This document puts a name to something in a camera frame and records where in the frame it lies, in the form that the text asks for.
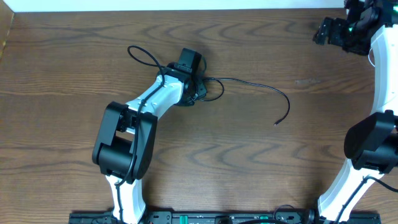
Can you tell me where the black camera cable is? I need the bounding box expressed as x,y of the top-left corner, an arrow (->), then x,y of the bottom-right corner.
334,175 -> 398,224
114,45 -> 167,224

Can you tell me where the black right camera cable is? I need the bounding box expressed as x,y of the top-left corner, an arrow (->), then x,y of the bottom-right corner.
334,175 -> 398,224

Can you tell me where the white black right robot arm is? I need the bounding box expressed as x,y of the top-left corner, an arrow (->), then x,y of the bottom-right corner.
305,0 -> 397,223

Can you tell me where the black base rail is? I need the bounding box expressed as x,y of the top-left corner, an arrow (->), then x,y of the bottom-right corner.
68,203 -> 382,224

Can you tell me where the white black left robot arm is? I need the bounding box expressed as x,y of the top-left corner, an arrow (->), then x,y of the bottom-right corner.
92,49 -> 206,223

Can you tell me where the black left camera cable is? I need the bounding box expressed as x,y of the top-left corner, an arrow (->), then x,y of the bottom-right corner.
114,45 -> 167,224

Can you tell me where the black USB cable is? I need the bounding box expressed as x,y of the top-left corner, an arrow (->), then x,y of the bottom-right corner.
197,77 -> 291,126

